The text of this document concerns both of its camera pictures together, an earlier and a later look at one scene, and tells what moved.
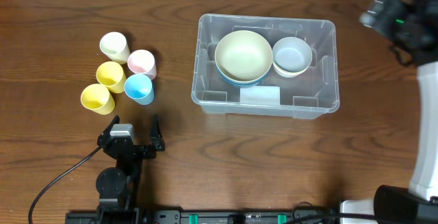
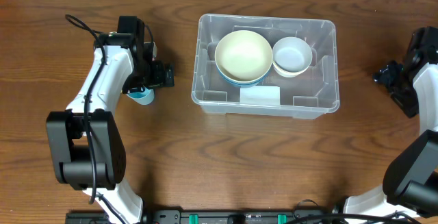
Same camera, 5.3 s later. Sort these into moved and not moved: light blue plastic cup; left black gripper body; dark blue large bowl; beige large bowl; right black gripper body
Moved: left black gripper body; right black gripper body
Not moved: beige large bowl; light blue plastic cup; dark blue large bowl
